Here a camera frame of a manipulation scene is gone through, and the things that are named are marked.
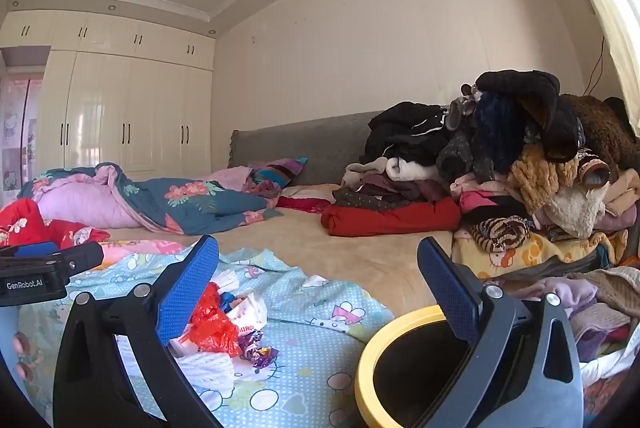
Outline red plastic bag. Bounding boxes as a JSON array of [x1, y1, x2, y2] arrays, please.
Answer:
[[179, 283, 241, 358]]

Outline teal floral pink quilt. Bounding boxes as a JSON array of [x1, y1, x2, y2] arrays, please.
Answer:
[[17, 162, 280, 236]]

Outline grey bed headboard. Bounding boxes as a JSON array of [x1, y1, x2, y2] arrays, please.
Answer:
[[228, 110, 380, 185]]

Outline yellow rimmed black trash bin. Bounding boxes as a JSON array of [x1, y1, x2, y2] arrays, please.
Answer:
[[354, 306, 470, 427]]

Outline red cartoon garment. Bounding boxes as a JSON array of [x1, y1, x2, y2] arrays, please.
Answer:
[[0, 198, 110, 249]]

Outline black plush garment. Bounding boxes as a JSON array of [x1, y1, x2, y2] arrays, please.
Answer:
[[475, 70, 586, 162]]

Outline light blue Hello Kitty sheet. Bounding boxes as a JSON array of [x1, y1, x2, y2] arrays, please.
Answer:
[[17, 248, 393, 427]]

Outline lavender fleece garment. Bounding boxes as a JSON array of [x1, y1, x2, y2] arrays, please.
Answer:
[[504, 275, 601, 334]]

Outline mustard knit sweater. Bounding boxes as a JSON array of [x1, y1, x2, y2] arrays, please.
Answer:
[[508, 144, 578, 214]]

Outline striped colourful pillow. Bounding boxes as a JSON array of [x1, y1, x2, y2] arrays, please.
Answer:
[[250, 157, 308, 188]]

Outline left hand painted nails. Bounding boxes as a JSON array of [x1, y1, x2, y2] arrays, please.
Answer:
[[12, 333, 32, 382]]

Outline tan bed cover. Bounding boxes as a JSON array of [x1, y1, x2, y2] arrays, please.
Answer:
[[107, 198, 454, 314]]

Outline black jacket on pile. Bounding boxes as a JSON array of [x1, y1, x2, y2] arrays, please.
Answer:
[[359, 102, 451, 167]]

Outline cream built-in wardrobe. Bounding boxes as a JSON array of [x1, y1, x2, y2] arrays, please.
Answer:
[[1, 10, 215, 180]]

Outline red folded garment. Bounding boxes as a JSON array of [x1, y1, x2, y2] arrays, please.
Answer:
[[320, 197, 462, 237]]

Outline purple candy wrapper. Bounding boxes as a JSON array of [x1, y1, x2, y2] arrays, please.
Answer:
[[239, 330, 279, 370]]

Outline tiger striped knit garment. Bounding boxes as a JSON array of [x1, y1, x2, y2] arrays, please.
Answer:
[[469, 216, 530, 254]]

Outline yellow cartoon blanket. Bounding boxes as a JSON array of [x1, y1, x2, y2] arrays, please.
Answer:
[[451, 230, 628, 278]]

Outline pink cartoon blanket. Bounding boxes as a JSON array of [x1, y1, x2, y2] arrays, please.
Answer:
[[98, 240, 183, 270]]

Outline white fleece garment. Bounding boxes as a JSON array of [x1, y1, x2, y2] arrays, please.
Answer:
[[385, 157, 439, 182]]

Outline white printed plastic bag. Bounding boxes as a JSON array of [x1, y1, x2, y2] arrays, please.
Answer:
[[227, 292, 268, 336]]

